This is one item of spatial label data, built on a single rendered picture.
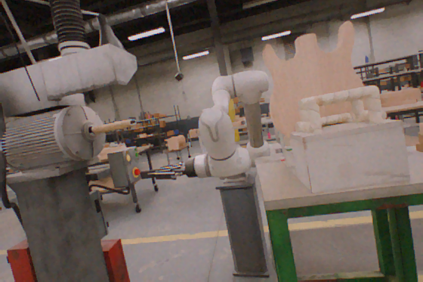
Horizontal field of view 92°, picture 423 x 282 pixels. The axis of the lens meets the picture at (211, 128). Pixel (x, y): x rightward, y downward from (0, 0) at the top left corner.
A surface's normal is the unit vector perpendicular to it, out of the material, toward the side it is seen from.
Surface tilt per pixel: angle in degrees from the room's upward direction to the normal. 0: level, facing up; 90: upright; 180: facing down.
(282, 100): 90
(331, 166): 90
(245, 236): 90
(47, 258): 90
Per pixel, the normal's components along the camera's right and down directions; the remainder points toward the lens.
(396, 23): -0.15, 0.08
